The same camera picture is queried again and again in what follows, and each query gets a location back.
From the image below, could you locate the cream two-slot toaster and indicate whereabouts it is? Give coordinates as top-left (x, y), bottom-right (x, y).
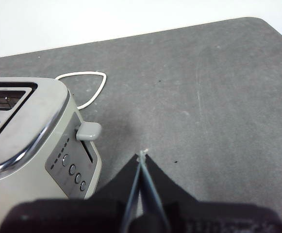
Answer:
top-left (0, 77), bottom-right (102, 231)

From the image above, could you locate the grey toaster lever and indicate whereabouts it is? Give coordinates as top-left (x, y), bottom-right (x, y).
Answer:
top-left (75, 122), bottom-right (102, 141)

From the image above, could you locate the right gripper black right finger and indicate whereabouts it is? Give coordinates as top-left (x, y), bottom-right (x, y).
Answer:
top-left (131, 154), bottom-right (282, 233)

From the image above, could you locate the white power cable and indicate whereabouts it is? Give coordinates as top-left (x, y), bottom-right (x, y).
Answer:
top-left (54, 71), bottom-right (107, 110)

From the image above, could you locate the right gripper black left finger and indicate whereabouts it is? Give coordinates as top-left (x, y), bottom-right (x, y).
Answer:
top-left (0, 152), bottom-right (142, 233)

